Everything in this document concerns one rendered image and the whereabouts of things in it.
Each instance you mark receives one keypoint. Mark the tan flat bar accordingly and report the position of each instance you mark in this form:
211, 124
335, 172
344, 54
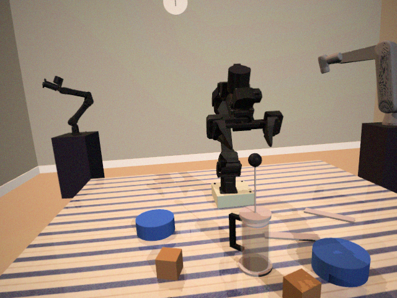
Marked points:
295, 236
329, 215

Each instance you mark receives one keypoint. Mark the glass french press with black handle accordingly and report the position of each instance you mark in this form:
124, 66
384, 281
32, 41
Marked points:
255, 233

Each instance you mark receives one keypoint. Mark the brown cube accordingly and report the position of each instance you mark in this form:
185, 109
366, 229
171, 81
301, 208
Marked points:
300, 284
169, 263

